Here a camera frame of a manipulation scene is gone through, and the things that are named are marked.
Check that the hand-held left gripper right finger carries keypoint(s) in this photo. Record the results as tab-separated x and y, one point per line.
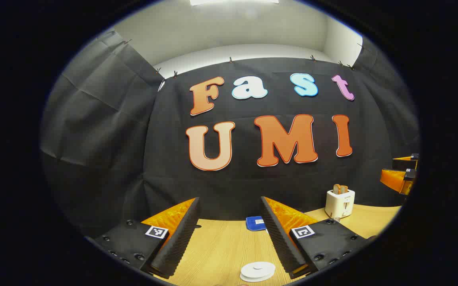
280	242

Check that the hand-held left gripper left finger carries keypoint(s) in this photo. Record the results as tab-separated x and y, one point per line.
181	242

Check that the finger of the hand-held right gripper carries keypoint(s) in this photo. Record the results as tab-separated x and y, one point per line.
396	180
406	162

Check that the blue folded cloth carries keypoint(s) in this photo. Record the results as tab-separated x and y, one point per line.
255	223

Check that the toast slice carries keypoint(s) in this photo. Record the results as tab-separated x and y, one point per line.
336	189
344	189

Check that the white toaster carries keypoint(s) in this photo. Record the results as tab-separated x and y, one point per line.
339	204

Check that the black backdrop cloth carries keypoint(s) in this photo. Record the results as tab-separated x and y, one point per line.
133	159

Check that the ceiling light panel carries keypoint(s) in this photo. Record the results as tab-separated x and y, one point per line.
233	1

